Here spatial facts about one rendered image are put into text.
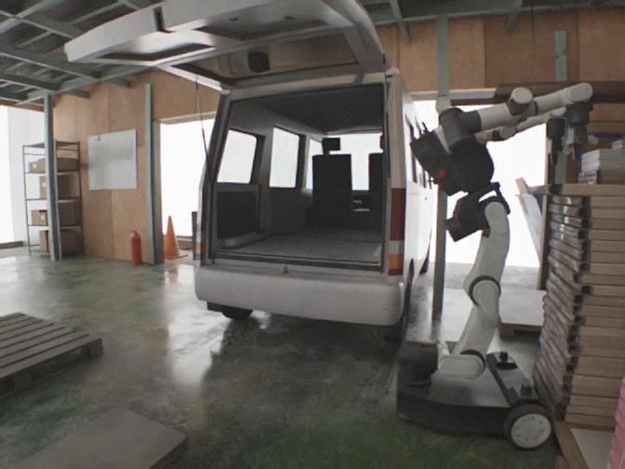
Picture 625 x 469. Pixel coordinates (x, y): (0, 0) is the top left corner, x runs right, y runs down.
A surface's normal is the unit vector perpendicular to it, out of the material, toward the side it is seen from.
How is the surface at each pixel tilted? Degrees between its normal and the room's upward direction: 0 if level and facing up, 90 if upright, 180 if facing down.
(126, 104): 90
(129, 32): 106
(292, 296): 88
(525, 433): 90
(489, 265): 90
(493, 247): 114
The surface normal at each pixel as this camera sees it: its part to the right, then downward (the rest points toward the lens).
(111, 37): -0.35, 0.38
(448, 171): -0.30, 0.16
